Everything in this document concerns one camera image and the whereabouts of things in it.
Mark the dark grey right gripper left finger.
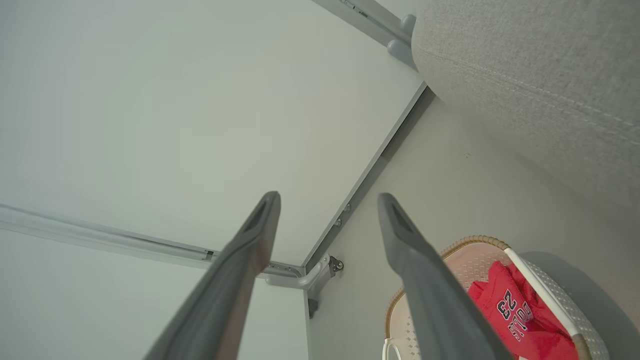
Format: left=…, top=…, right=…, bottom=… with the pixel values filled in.
left=143, top=191, right=282, bottom=360

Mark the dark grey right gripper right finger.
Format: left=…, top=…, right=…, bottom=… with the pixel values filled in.
left=377, top=193, right=515, bottom=360

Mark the grey fabric sofa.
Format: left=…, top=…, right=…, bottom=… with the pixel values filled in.
left=411, top=0, right=640, bottom=211

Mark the white woven laundry basket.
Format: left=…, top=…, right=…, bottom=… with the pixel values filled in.
left=382, top=235, right=611, bottom=360

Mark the red jersey with number 23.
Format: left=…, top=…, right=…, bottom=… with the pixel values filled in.
left=467, top=260, right=581, bottom=360

